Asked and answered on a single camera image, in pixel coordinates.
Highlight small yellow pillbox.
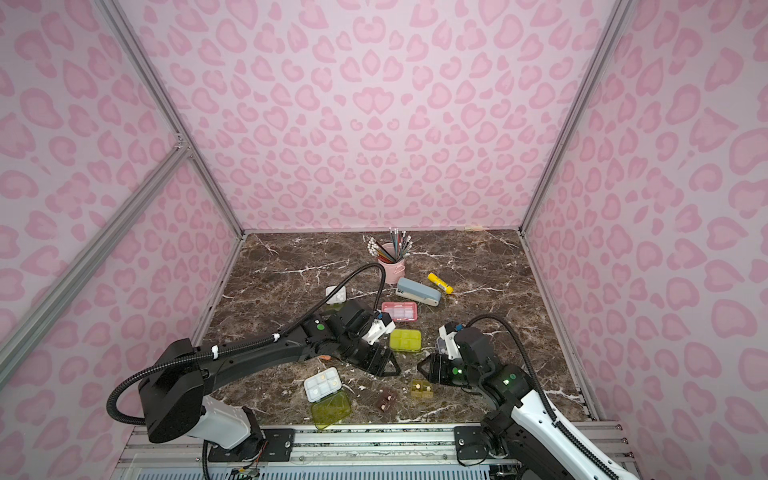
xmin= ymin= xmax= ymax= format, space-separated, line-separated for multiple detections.
xmin=410 ymin=379 xmax=434 ymax=400

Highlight green pillbox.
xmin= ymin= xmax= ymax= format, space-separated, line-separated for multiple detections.
xmin=303 ymin=367 xmax=352 ymax=430
xmin=325 ymin=285 xmax=347 ymax=308
xmin=389 ymin=329 xmax=422 ymax=353

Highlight small dark red pillbox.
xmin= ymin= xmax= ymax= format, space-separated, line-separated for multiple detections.
xmin=376 ymin=389 xmax=398 ymax=412

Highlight pink red rectangular pillbox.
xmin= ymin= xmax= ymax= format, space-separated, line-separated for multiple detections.
xmin=381 ymin=301 xmax=418 ymax=322

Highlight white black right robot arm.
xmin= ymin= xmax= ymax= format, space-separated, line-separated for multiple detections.
xmin=418 ymin=322 xmax=637 ymax=479

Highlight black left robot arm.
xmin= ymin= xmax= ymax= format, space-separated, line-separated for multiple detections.
xmin=139 ymin=301 xmax=400 ymax=450

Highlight green pillbox front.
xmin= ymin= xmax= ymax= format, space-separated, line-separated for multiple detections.
xmin=303 ymin=367 xmax=352 ymax=430

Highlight grey blue stapler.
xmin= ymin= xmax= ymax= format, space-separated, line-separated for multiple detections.
xmin=396 ymin=278 xmax=442 ymax=307

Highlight yellow glue stick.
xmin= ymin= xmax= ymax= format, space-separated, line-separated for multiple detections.
xmin=428 ymin=273 xmax=454 ymax=295

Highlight pink pencil cup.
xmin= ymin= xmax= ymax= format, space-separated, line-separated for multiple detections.
xmin=376 ymin=243 xmax=406 ymax=285

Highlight pencils in cup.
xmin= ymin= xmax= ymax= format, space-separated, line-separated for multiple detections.
xmin=366 ymin=228 xmax=412 ymax=265

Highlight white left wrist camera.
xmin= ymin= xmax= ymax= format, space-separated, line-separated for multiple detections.
xmin=362 ymin=319 xmax=396 ymax=345

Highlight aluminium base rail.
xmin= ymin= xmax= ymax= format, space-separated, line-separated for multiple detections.
xmin=110 ymin=422 xmax=637 ymax=480

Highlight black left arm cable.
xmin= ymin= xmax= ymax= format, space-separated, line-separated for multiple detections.
xmin=106 ymin=262 xmax=386 ymax=480

